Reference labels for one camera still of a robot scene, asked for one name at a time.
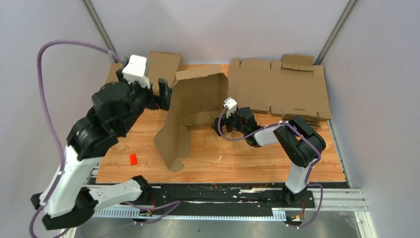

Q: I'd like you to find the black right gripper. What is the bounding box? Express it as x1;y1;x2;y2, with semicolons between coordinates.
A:
212;109;247;137

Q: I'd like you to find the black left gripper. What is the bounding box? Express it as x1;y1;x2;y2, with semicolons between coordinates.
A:
119;68;175;132

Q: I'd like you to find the brown cardboard box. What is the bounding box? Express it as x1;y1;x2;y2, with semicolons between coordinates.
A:
154;64;228;171

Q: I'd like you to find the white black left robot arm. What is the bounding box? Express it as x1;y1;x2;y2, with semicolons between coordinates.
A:
31;79;173;230

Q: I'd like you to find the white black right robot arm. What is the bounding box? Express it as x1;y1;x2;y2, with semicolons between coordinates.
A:
212;107;326;207

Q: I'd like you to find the folded cardboard box right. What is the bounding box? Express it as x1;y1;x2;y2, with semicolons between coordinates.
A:
148;51;183;94

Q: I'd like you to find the folded cardboard box left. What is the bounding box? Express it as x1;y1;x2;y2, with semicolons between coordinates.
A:
105;62;122;83

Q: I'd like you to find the small red block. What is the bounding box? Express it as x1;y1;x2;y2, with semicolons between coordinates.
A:
129;154;138;166

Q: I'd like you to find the stack of flat cardboard sheets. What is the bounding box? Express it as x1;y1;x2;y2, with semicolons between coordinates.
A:
228;55;332;124

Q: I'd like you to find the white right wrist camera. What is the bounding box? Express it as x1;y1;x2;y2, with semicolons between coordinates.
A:
223;97;238;118

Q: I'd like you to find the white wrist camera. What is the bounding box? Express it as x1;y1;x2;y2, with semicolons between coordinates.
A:
122;55;151;89
223;97;238;118

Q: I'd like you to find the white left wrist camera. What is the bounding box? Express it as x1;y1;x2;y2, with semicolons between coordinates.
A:
122;55;151;89

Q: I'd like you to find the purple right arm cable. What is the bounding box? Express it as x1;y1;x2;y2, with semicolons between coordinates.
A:
217;107;324;229

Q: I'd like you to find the black metal base rail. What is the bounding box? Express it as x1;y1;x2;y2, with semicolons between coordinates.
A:
93;182;368;222

